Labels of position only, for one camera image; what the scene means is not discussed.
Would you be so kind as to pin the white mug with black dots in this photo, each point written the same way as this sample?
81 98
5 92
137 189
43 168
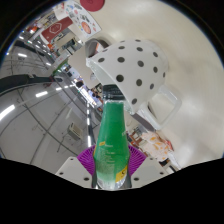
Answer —
133 70

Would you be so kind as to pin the colourful printed flyer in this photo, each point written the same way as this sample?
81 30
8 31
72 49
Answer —
83 20

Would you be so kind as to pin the clear plastic bag with food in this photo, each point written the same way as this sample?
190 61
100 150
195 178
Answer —
156 146

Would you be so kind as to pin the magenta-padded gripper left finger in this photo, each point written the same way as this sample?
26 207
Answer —
75 171

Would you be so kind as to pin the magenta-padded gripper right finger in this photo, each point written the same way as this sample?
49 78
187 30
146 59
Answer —
146 171

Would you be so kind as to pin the green drink bottle black cap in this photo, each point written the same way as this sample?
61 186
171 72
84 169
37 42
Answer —
111 146

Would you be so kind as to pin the ceiling air conditioner unit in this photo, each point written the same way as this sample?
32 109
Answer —
75 131

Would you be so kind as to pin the group of ceiling lights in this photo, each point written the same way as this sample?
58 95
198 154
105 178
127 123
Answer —
6 111

